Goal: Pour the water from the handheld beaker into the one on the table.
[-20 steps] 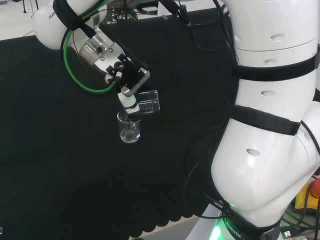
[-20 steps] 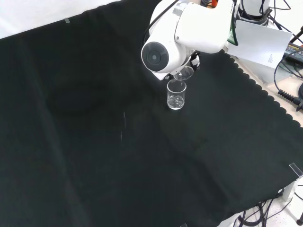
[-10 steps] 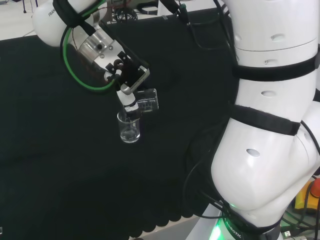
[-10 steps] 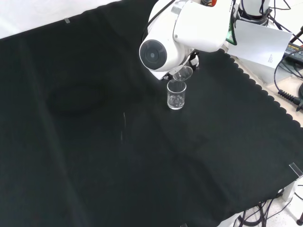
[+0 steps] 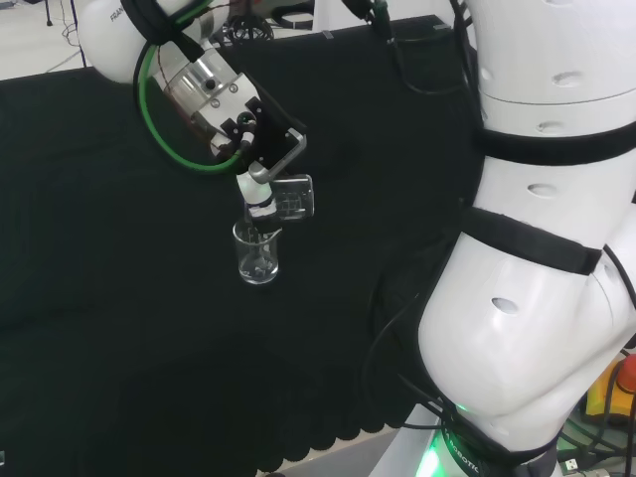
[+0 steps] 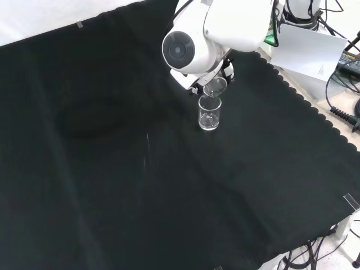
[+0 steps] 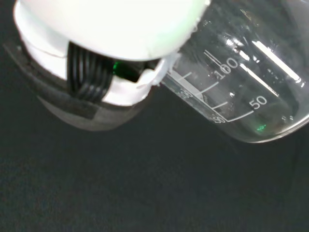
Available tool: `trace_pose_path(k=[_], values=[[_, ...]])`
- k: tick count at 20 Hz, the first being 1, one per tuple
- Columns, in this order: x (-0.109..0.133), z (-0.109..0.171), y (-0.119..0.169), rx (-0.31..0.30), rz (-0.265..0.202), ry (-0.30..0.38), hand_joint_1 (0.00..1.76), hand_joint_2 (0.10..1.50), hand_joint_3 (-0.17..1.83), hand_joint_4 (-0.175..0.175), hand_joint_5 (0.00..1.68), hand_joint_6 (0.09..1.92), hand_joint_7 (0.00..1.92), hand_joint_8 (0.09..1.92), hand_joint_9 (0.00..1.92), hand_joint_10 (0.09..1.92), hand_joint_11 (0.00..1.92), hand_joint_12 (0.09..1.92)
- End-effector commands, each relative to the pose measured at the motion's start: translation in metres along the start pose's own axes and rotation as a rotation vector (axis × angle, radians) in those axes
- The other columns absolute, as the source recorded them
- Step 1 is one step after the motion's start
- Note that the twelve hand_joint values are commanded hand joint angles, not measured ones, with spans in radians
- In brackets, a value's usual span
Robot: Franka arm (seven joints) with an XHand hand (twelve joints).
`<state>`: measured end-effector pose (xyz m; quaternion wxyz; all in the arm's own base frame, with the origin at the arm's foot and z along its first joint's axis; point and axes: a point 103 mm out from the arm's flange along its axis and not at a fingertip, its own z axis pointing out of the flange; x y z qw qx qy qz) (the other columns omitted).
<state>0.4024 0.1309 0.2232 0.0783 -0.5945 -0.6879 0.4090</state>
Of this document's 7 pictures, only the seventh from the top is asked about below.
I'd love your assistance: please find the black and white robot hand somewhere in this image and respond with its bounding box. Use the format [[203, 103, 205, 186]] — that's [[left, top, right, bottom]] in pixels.
[[2, 0, 211, 132]]

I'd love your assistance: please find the black bench cloth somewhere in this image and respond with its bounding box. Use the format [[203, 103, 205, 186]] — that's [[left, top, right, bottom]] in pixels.
[[0, 0, 309, 232]]

